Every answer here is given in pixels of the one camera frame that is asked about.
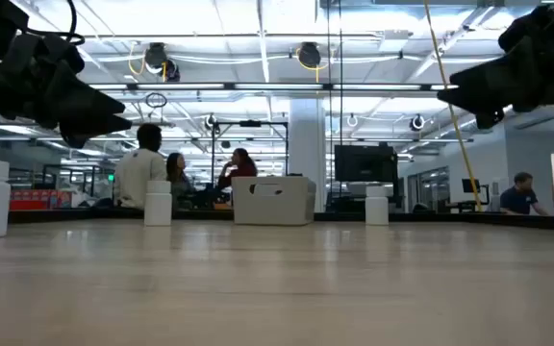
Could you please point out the red printed box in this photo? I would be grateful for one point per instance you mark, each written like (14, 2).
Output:
(36, 199)

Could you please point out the small black desk monitor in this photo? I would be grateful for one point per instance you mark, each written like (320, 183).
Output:
(470, 186)

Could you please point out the black aluminium table frame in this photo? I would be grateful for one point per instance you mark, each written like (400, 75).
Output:
(498, 221)

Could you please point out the grey plastic basket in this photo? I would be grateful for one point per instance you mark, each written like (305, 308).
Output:
(296, 206)

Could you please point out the small black ceiling reel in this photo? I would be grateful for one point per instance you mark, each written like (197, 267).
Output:
(211, 121)
(417, 122)

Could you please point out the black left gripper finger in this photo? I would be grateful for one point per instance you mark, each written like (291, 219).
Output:
(75, 103)
(89, 130)

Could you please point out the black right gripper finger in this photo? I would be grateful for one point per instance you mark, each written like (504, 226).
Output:
(489, 119)
(493, 81)

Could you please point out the white building column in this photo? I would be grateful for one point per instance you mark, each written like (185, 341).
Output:
(306, 144)

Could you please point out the long ceiling light strip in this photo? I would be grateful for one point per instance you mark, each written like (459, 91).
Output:
(277, 87)

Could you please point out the person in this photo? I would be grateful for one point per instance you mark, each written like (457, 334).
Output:
(137, 178)
(178, 185)
(243, 170)
(520, 199)

